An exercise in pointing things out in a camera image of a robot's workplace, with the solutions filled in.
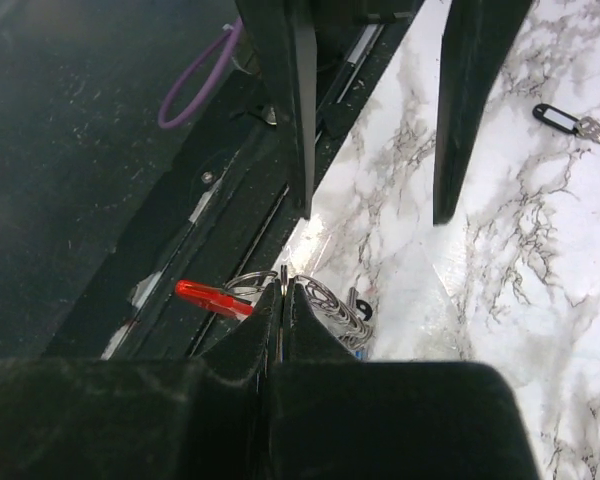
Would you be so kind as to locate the red-handled metal keyring tool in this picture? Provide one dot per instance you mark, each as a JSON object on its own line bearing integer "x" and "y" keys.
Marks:
{"x": 212, "y": 299}

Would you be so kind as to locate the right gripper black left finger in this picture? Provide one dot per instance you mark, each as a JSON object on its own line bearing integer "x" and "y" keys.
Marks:
{"x": 197, "y": 418}

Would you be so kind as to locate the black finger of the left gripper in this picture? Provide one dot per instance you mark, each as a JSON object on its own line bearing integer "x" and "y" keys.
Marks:
{"x": 476, "y": 41}
{"x": 283, "y": 37}

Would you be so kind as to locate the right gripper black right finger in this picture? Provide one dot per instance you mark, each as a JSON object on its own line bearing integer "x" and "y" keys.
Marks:
{"x": 333, "y": 416}

